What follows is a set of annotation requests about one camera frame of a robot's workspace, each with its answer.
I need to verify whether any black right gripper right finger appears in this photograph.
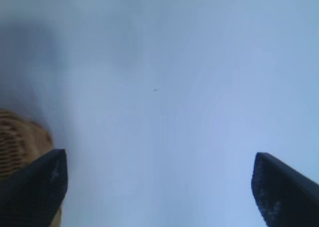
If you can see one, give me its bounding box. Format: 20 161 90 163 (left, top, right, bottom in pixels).
250 151 319 227

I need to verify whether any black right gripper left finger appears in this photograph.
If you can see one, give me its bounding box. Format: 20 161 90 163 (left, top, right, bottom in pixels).
0 148 69 227

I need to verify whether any woven wicker rectangular basket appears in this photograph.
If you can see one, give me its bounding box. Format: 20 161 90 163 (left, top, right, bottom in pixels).
0 109 63 227

